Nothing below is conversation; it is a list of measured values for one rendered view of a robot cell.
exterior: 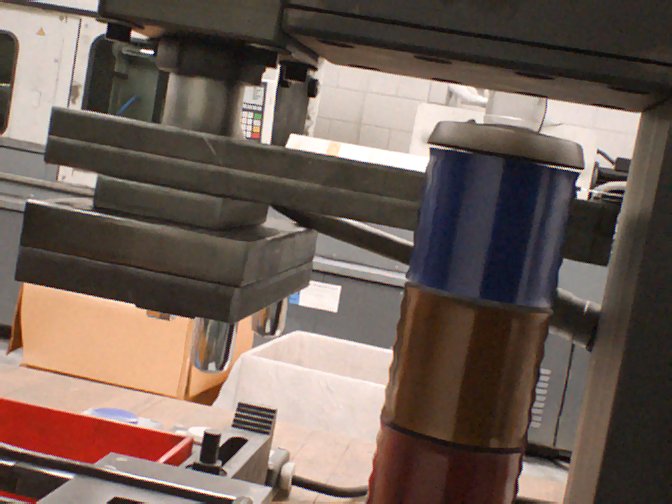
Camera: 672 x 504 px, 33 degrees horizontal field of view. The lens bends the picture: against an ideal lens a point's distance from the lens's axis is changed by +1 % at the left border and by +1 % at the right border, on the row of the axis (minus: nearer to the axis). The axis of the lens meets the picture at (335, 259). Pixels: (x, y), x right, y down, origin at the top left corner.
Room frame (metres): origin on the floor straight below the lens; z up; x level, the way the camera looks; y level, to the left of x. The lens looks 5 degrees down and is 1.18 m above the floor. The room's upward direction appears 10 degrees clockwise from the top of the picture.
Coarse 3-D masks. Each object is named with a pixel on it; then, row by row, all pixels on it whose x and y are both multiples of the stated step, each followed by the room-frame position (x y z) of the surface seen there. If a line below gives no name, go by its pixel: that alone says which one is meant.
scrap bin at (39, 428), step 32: (0, 416) 0.83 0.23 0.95; (32, 416) 0.83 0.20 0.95; (64, 416) 0.82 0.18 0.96; (96, 416) 0.82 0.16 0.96; (32, 448) 0.82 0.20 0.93; (64, 448) 0.82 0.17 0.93; (96, 448) 0.82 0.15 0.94; (128, 448) 0.81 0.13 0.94; (160, 448) 0.81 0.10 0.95; (192, 448) 0.81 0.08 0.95
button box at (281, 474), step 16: (176, 432) 0.92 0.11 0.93; (272, 448) 0.93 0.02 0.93; (272, 464) 0.88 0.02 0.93; (288, 464) 0.90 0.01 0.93; (272, 480) 0.87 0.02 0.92; (288, 480) 0.89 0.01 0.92; (304, 480) 0.90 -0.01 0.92; (272, 496) 0.88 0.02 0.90; (336, 496) 0.91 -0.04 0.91; (352, 496) 0.92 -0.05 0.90
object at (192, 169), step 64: (192, 64) 0.53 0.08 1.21; (64, 128) 0.52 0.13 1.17; (128, 128) 0.51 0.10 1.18; (192, 128) 0.53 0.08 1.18; (128, 192) 0.50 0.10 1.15; (192, 192) 0.50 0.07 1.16; (256, 192) 0.50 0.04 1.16; (320, 192) 0.50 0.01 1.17; (384, 192) 0.50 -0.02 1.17; (64, 256) 0.48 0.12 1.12; (128, 256) 0.48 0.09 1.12; (192, 256) 0.47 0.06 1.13; (256, 256) 0.49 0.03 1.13; (576, 256) 0.48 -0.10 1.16; (256, 320) 0.61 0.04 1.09
